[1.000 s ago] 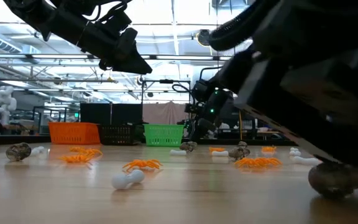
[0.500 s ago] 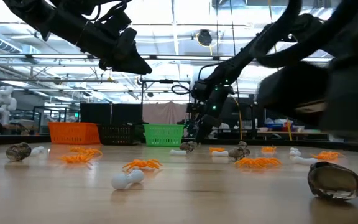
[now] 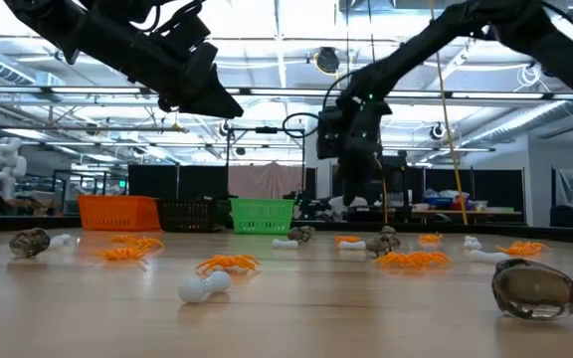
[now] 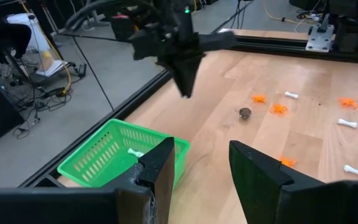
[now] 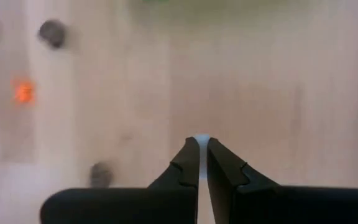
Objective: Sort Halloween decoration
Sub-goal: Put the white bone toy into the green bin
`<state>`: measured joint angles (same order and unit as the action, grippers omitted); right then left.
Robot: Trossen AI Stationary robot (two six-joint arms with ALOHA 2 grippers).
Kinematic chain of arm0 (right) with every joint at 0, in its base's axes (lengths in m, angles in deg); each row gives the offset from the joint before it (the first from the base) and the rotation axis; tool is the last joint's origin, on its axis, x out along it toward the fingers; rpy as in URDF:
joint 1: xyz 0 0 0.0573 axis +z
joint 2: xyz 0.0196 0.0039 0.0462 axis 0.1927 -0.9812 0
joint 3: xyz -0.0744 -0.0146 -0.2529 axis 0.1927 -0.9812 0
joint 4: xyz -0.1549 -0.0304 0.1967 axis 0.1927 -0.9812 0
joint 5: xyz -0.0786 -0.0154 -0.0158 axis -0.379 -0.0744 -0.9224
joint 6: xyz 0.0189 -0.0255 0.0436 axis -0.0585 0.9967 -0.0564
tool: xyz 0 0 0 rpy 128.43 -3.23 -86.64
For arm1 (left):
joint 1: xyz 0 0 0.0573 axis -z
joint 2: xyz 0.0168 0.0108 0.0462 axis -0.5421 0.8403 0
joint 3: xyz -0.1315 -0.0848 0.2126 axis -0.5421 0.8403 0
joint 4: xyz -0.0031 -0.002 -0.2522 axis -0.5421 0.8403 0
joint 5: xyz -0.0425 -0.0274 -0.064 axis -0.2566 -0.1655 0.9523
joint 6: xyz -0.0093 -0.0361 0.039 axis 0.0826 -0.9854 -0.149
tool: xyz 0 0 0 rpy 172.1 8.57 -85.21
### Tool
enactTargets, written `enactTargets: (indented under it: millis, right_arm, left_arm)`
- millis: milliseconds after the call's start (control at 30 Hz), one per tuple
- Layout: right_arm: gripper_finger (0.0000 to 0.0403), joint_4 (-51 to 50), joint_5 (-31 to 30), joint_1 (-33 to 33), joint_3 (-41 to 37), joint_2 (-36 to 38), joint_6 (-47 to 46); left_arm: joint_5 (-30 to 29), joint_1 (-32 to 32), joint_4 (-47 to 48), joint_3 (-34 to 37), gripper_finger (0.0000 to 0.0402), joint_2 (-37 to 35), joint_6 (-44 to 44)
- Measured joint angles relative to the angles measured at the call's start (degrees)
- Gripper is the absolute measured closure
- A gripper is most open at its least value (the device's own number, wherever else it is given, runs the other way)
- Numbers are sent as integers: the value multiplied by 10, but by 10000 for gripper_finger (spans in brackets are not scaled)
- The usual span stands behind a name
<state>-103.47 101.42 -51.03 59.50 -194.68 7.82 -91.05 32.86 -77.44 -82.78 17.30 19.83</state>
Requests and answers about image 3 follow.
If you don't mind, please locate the orange plastic basket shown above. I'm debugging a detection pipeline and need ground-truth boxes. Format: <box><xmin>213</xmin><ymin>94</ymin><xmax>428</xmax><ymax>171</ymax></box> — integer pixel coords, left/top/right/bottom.
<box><xmin>76</xmin><ymin>194</ymin><xmax>162</xmax><ymax>233</ymax></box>

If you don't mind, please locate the person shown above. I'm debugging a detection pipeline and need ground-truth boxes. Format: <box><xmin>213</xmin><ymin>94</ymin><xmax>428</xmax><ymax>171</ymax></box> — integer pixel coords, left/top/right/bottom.
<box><xmin>326</xmin><ymin>195</ymin><xmax>370</xmax><ymax>221</ymax></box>

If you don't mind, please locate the black plastic basket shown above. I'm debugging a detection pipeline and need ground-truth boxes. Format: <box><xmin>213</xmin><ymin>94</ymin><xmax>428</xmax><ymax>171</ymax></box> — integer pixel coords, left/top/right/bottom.
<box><xmin>156</xmin><ymin>198</ymin><xmax>233</xmax><ymax>234</ymax></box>

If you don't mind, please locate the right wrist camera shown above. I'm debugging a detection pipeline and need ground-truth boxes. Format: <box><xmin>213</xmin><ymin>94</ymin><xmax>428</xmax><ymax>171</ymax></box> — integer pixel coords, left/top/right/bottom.
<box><xmin>315</xmin><ymin>106</ymin><xmax>348</xmax><ymax>161</ymax></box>

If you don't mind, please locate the black metal rig frame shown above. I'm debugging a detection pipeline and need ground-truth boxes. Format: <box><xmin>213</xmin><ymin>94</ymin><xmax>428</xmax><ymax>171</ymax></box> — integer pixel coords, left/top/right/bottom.
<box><xmin>225</xmin><ymin>126</ymin><xmax>306</xmax><ymax>220</ymax></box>

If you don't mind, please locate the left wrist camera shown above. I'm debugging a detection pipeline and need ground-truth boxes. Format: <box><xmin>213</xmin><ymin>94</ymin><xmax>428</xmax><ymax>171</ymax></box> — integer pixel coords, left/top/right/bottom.
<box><xmin>150</xmin><ymin>12</ymin><xmax>208</xmax><ymax>57</ymax></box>

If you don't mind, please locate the white cable coil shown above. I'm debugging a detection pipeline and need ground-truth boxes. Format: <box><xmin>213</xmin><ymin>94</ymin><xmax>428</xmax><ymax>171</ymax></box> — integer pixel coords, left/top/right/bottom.
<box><xmin>517</xmin><ymin>64</ymin><xmax>545</xmax><ymax>93</ymax></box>

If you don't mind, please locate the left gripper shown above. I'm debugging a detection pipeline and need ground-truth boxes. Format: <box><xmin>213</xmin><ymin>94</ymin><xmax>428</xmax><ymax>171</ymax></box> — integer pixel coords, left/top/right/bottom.
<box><xmin>156</xmin><ymin>42</ymin><xmax>245</xmax><ymax>120</ymax></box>

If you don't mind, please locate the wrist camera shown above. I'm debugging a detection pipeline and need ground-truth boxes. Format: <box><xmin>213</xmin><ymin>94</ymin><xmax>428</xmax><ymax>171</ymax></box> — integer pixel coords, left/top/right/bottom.
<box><xmin>150</xmin><ymin>12</ymin><xmax>208</xmax><ymax>57</ymax></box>
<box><xmin>315</xmin><ymin>106</ymin><xmax>348</xmax><ymax>161</ymax></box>

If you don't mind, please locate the green plastic basket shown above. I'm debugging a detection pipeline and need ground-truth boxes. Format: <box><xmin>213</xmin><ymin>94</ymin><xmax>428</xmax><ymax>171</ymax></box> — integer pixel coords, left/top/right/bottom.
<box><xmin>229</xmin><ymin>198</ymin><xmax>296</xmax><ymax>236</ymax></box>

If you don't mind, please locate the black right camera cable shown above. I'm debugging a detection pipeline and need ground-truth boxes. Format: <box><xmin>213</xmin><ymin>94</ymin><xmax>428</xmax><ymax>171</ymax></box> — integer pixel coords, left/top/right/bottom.
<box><xmin>282</xmin><ymin>72</ymin><xmax>355</xmax><ymax>140</ymax></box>

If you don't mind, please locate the black partition panel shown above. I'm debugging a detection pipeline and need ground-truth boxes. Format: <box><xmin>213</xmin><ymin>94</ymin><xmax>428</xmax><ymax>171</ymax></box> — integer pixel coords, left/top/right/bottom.
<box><xmin>126</xmin><ymin>164</ymin><xmax>229</xmax><ymax>203</ymax></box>
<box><xmin>423</xmin><ymin>168</ymin><xmax>525</xmax><ymax>213</ymax></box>
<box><xmin>330</xmin><ymin>161</ymin><xmax>407</xmax><ymax>223</ymax></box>

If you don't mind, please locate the wooden background table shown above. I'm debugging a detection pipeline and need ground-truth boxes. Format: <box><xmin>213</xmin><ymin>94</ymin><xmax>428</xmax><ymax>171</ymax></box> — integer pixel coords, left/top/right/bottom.
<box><xmin>410</xmin><ymin>201</ymin><xmax>522</xmax><ymax>220</ymax></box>

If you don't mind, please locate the black hanging cable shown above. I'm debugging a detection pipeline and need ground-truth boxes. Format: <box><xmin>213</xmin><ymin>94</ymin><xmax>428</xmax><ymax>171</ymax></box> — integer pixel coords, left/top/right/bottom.
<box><xmin>365</xmin><ymin>0</ymin><xmax>376</xmax><ymax>69</ymax></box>

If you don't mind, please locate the long ceiling light strip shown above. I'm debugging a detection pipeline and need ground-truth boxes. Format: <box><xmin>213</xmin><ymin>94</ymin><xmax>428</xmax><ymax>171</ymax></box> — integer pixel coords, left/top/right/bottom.
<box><xmin>0</xmin><ymin>85</ymin><xmax>573</xmax><ymax>101</ymax></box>

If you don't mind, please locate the pink cloth curtain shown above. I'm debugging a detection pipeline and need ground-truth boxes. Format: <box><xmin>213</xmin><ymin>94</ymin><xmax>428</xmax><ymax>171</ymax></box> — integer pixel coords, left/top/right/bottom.
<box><xmin>227</xmin><ymin>161</ymin><xmax>303</xmax><ymax>200</ymax></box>

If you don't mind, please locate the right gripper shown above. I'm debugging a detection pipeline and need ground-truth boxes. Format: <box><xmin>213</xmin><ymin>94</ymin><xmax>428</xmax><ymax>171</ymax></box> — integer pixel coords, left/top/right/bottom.
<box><xmin>338</xmin><ymin>141</ymin><xmax>386</xmax><ymax>206</ymax></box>

